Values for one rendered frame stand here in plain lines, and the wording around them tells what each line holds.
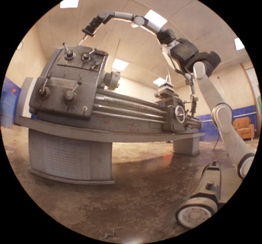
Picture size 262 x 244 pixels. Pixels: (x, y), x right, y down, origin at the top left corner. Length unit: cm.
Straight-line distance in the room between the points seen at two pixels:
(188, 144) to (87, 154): 183
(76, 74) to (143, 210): 111
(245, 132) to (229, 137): 357
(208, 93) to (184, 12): 280
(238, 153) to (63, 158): 110
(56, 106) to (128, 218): 77
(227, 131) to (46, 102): 105
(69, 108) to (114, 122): 41
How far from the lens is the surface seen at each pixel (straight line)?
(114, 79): 104
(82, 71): 86
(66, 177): 83
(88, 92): 62
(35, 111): 89
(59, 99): 64
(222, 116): 53
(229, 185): 66
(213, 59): 75
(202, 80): 62
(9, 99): 316
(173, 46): 87
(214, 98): 60
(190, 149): 201
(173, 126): 101
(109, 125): 77
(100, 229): 54
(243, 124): 445
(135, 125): 87
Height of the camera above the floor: 49
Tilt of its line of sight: 12 degrees up
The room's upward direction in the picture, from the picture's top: 4 degrees clockwise
